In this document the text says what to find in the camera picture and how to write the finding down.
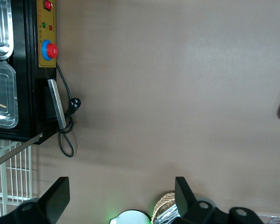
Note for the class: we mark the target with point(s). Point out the black countertop appliance yellow panel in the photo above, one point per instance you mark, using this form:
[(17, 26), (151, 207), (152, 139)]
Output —
[(25, 70)]

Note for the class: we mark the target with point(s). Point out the rectangular steel pan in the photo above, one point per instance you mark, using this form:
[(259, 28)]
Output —
[(2, 88), (2, 28)]

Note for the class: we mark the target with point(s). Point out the clear acrylic bottle rack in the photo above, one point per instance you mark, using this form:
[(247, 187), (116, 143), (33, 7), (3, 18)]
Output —
[(275, 219)]

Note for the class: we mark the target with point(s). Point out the grey metal strip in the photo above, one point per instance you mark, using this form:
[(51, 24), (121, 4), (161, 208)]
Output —
[(16, 148)]

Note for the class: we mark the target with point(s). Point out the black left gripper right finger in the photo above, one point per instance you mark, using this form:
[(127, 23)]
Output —
[(184, 200)]

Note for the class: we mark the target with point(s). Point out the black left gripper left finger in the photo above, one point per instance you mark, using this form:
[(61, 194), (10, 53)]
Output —
[(56, 200)]

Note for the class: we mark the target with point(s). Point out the light wicker basket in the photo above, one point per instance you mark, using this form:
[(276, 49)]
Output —
[(163, 200)]

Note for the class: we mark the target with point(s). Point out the stacked aluminium foil trays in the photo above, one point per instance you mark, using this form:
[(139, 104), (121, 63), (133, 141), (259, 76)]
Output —
[(166, 214)]

